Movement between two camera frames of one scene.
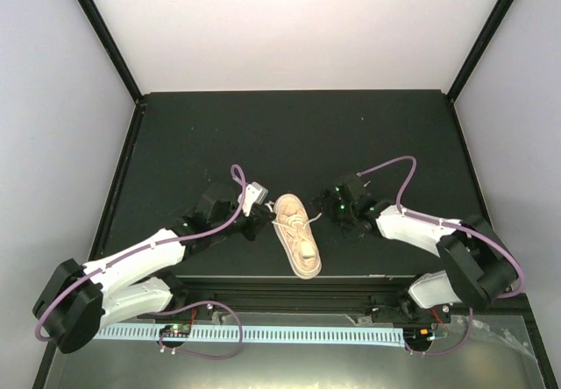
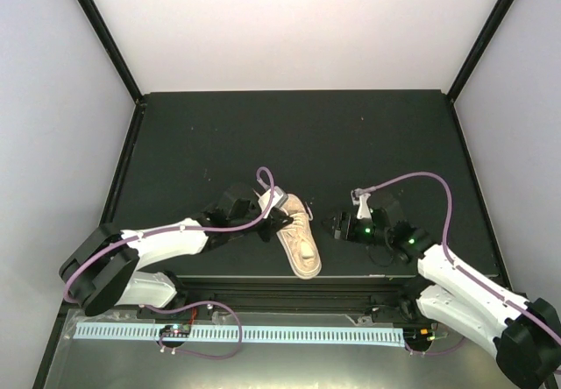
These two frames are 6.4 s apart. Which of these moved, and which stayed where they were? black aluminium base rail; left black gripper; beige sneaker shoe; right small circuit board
Moved: left black gripper
Stayed: beige sneaker shoe; black aluminium base rail; right small circuit board
